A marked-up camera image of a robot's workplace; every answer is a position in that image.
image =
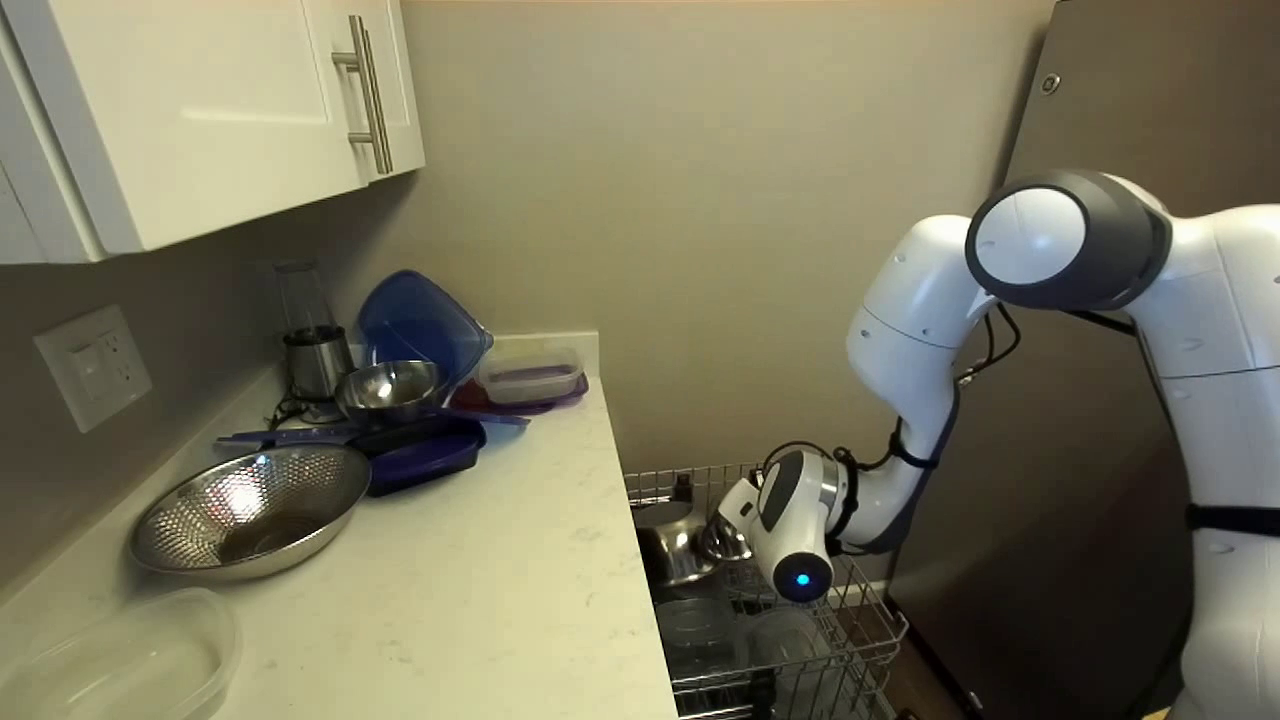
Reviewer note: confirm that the large metal colander bowl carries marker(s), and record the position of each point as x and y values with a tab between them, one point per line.
249	519

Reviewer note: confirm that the clear plastic container foreground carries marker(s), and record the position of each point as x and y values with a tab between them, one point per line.
167	657

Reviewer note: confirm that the dark blue plate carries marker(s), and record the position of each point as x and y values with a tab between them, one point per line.
423	449

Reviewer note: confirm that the white wire dishwasher rack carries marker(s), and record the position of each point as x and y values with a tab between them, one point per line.
745	654

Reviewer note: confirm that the white upper cabinet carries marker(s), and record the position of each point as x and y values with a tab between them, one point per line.
133	124

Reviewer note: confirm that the silver bowl in rack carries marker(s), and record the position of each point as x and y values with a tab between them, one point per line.
682	549

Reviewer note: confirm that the cabinet metal handle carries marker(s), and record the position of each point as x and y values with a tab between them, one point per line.
360	64

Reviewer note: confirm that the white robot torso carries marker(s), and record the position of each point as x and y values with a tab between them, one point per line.
1214	339

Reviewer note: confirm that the small steel bowl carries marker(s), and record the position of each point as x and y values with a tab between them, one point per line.
388	388

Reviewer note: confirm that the steel cup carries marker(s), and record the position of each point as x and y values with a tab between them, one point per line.
318	363

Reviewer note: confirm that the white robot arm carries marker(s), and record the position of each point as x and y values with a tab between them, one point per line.
1080	241

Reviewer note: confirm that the clear container purple lid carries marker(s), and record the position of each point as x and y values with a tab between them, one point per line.
520	388

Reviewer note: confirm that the white wall outlet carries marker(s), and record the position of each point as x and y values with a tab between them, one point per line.
93	364

